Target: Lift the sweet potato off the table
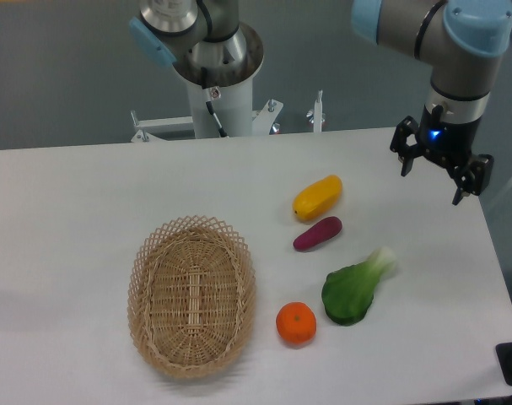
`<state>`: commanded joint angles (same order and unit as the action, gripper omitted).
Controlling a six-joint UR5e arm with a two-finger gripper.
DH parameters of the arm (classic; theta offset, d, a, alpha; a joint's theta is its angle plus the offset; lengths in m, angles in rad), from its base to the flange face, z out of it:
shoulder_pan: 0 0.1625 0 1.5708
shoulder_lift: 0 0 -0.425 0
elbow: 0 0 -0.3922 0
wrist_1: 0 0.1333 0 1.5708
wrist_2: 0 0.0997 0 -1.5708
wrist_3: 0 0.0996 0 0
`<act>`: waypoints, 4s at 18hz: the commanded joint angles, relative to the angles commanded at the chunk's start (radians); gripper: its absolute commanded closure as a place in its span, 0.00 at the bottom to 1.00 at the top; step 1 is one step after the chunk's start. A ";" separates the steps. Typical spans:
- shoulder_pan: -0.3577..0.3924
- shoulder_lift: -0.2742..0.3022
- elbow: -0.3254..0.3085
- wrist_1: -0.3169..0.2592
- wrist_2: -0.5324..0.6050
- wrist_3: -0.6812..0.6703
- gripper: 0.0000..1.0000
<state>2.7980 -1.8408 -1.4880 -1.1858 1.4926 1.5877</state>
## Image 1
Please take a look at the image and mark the oval wicker basket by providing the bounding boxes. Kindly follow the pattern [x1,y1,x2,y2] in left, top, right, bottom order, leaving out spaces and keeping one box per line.
[127,216,256,379]

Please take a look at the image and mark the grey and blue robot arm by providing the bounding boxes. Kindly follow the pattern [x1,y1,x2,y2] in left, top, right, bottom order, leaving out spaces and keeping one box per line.
[129,1,512,203]

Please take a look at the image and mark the white metal base frame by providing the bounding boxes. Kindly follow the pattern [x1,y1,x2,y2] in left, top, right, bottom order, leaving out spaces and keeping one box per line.
[129,89,326,143]

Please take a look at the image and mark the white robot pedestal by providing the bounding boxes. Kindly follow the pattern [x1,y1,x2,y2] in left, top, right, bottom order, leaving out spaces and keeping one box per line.
[170,23,265,139]

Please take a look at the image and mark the yellow mango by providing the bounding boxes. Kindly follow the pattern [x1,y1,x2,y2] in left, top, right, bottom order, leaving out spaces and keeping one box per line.
[292,175,342,222]

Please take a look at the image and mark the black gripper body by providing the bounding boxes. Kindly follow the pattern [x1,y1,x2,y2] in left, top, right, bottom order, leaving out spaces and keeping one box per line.
[416,108,481,176]

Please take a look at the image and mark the green bok choy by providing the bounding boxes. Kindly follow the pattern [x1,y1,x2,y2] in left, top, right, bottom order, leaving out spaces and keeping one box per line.
[321,246,397,327]

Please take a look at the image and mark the orange tangerine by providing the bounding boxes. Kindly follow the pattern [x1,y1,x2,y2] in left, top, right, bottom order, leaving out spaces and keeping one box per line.
[275,302,317,347]

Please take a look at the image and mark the purple sweet potato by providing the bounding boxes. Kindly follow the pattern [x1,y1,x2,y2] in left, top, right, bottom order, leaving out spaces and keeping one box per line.
[293,216,342,251]

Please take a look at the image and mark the black cable on pedestal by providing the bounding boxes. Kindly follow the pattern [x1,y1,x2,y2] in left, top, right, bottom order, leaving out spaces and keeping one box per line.
[200,67,229,138]

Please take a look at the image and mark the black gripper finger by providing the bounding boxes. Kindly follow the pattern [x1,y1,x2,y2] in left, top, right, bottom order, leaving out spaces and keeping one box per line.
[390,116,423,176]
[452,154,494,206]

